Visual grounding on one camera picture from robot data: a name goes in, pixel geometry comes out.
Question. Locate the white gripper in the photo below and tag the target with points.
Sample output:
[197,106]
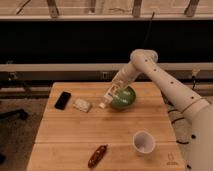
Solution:
[120,82]

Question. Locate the small clear plastic bottle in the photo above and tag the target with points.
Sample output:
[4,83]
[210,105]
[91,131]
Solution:
[108,97]

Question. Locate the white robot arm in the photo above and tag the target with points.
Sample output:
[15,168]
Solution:
[196,109]

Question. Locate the green ceramic bowl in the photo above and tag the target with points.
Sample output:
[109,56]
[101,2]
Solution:
[123,99]

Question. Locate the white wrapped packet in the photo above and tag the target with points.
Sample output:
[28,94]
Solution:
[82,105]

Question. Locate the black smartphone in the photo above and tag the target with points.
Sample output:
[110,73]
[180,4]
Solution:
[62,100]

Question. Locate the white paper cup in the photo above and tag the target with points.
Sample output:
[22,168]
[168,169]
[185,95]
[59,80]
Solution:
[143,143]

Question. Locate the red brown sausage snack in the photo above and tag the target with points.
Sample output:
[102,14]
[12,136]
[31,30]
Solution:
[97,156]

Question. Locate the black office chair base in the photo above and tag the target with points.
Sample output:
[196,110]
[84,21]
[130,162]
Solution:
[21,113]

